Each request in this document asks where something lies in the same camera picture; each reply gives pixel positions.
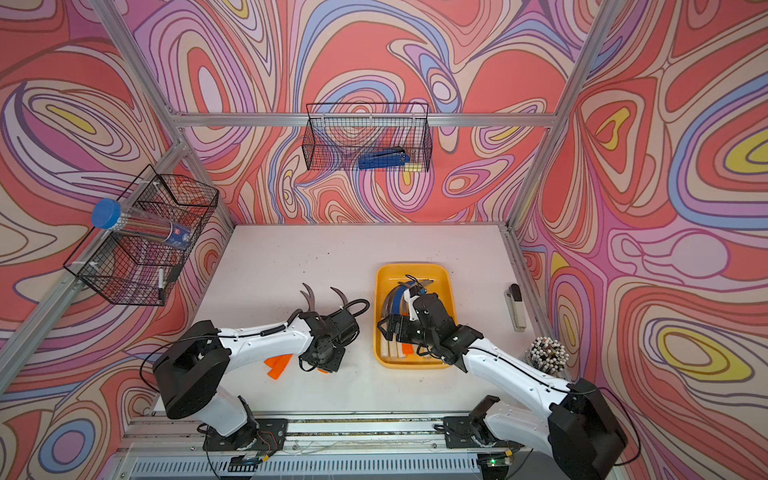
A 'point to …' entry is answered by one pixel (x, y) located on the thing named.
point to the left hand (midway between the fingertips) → (335, 366)
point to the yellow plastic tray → (431, 278)
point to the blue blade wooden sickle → (397, 305)
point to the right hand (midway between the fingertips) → (391, 335)
